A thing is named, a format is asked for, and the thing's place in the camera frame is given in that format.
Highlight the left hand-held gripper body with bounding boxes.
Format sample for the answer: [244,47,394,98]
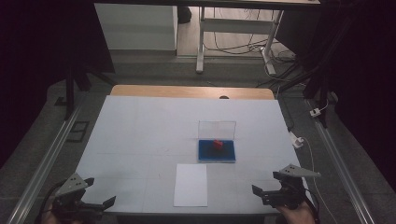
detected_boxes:
[50,172,106,219]

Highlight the white plug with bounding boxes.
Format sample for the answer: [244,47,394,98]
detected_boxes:
[309,106,323,119]

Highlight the white cabinet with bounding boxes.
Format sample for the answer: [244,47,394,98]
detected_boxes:
[93,3,178,51]

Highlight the white adapter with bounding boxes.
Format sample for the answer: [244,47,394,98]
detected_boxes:
[289,132,305,149]

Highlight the white cable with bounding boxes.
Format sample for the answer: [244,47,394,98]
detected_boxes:
[300,136,339,224]

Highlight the black rectangular frame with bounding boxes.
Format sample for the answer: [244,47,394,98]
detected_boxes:
[66,120,91,144]

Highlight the person's right hand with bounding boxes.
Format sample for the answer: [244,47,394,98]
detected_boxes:
[275,200,317,224]

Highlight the black metal stand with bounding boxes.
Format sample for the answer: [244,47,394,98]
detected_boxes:
[278,18,347,129]
[54,60,119,121]

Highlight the wooden table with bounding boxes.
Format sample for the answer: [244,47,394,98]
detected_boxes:
[109,84,276,101]

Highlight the person's left hand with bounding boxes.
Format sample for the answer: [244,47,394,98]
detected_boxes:
[40,202,82,224]

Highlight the white desk frame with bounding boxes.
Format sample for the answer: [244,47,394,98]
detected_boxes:
[195,5,285,76]

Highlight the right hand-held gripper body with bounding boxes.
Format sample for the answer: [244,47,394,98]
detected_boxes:
[262,163,322,210]

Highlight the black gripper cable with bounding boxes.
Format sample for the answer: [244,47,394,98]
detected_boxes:
[303,190,321,224]

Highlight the dark shoe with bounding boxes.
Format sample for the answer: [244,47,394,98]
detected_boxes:
[177,6,192,24]

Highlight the large white table cover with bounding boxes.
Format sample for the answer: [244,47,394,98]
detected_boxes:
[75,94,310,217]

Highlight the blue box with clear lid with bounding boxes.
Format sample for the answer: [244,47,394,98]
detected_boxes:
[197,120,237,164]

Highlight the black floor cables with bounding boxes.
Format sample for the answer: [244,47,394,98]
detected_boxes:
[204,8,298,64]

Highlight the white paper sheet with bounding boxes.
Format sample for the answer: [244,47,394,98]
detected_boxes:
[173,163,209,208]

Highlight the aluminium rail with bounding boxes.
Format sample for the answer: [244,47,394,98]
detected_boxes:
[305,98,376,224]
[6,102,84,224]

